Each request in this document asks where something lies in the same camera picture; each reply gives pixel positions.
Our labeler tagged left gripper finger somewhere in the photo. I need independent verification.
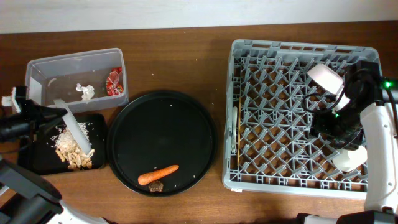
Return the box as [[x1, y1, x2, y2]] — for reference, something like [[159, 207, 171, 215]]
[[30, 105, 68, 118], [30, 117, 63, 137]]

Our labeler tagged wooden chopstick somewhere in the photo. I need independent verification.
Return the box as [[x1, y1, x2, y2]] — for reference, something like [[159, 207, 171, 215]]
[[237, 97, 241, 168]]

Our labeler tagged white plastic fork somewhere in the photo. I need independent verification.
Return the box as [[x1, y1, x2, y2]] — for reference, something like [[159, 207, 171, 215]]
[[231, 106, 238, 154]]

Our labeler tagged grey dishwasher rack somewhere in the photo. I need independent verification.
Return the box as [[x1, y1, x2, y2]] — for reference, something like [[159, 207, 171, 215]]
[[222, 39, 379, 200]]

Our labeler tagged white tissue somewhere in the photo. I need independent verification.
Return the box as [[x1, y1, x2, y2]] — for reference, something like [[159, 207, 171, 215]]
[[76, 83, 95, 101]]

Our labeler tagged round black serving tray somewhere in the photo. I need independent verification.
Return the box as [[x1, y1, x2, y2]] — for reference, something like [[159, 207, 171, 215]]
[[106, 90, 218, 197]]

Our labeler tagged grey plate with rice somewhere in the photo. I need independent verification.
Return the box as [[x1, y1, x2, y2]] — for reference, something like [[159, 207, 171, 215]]
[[53, 99, 91, 155]]

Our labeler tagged black rectangular tray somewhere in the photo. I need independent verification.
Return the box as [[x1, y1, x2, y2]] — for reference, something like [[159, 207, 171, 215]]
[[17, 114, 107, 175]]

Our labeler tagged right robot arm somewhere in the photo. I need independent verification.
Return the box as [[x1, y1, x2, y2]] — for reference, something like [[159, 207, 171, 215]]
[[296, 103, 397, 224]]

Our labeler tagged white cup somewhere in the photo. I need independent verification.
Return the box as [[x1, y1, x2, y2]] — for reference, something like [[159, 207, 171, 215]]
[[332, 146, 368, 172]]

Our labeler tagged orange carrot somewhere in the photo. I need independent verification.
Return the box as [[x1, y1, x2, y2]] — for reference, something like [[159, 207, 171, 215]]
[[137, 165, 179, 185]]

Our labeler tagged pile of rice and shells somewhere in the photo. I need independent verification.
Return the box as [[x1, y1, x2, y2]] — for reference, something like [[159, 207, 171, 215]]
[[50, 125, 95, 170]]

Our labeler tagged brown food scrap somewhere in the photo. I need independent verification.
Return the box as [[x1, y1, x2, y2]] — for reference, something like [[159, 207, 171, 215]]
[[149, 180, 164, 193]]

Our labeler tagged red snack wrapper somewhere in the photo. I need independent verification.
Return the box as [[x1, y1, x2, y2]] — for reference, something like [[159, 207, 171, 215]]
[[106, 67, 124, 96]]

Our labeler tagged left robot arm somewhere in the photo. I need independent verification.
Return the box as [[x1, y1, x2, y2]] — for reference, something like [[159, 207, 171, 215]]
[[1, 106, 109, 224]]

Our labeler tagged clear plastic waste bin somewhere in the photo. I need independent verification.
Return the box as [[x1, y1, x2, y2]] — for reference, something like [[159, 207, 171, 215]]
[[25, 48, 129, 113]]

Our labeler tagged pink bowl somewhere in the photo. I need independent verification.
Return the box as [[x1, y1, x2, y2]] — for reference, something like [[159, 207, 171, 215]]
[[307, 64, 343, 95]]

